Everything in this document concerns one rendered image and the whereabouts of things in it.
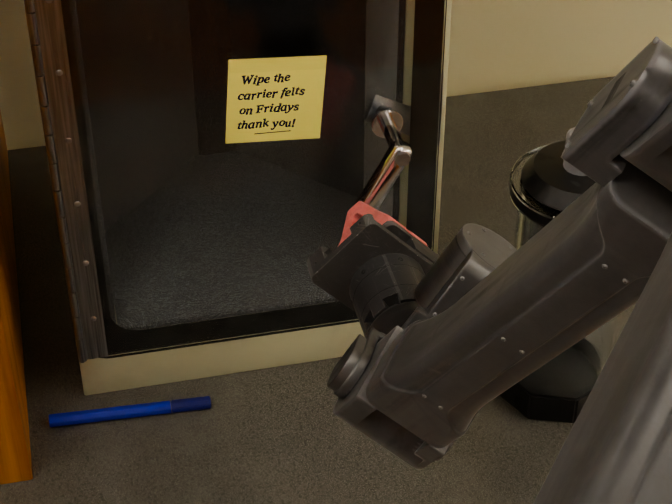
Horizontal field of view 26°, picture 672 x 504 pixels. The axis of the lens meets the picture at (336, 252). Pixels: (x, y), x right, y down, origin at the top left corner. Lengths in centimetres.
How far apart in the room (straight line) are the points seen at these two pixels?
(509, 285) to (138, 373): 62
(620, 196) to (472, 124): 100
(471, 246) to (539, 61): 80
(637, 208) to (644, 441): 20
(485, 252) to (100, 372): 46
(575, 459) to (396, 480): 76
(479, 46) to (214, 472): 67
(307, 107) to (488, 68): 60
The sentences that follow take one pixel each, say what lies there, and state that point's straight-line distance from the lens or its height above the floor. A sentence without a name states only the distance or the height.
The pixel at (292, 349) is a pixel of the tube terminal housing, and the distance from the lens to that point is 131.
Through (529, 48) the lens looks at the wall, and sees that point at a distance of 172.
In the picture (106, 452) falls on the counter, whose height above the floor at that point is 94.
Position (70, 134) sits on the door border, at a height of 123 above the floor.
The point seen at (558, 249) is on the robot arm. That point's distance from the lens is 69.
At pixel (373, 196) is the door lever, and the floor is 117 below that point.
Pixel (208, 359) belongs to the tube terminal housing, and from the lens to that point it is 130.
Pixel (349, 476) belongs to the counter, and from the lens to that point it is 123.
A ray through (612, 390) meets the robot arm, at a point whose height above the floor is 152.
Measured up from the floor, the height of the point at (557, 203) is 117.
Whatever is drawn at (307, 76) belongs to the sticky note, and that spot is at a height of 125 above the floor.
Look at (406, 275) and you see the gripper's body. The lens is 104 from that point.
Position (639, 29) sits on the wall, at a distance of 176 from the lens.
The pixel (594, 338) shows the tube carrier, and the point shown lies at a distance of 123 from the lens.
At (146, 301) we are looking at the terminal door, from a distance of 123.
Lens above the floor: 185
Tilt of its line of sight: 39 degrees down
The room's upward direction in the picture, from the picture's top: straight up
